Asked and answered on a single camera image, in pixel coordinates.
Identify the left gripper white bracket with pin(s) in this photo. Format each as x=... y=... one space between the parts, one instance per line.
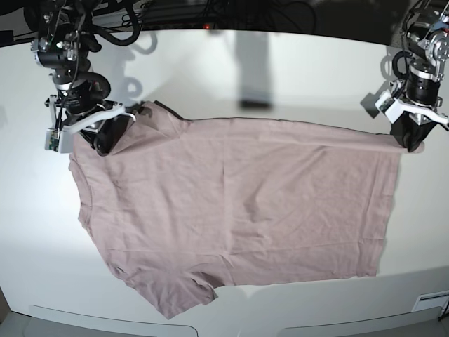
x=411 y=122

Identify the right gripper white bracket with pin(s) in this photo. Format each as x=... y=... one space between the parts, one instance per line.
x=101 y=127

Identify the mauve T-shirt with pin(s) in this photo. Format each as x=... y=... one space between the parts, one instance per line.
x=180 y=207

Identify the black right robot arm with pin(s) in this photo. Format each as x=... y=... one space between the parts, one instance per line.
x=81 y=106

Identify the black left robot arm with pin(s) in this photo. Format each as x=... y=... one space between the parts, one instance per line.
x=423 y=57

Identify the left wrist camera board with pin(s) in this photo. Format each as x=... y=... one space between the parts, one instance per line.
x=384 y=101

